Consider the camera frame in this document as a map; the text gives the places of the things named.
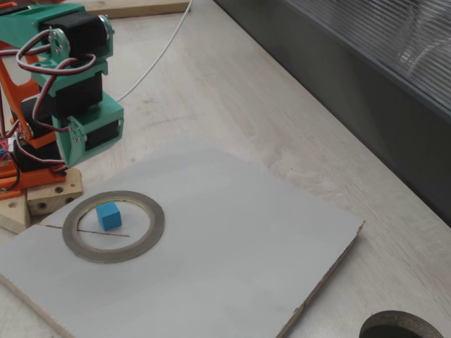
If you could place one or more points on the long wooden plank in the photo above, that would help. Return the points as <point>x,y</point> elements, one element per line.
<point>141,7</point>

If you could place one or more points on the wooden plank under controller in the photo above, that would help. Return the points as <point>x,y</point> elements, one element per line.
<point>14,214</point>

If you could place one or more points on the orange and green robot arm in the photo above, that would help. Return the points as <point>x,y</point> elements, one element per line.
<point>17,31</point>

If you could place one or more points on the wooden base block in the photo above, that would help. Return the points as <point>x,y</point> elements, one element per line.
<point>67,190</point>

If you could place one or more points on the ribbed translucent partition panel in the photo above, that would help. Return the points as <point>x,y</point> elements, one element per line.
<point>387,53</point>

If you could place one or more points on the blue cube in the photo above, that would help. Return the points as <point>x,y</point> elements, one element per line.
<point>109,218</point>

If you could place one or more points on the red controller circuit board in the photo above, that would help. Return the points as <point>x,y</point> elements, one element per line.
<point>3,149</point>

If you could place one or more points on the grey-faced plywood board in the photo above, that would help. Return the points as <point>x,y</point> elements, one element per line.
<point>211,264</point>

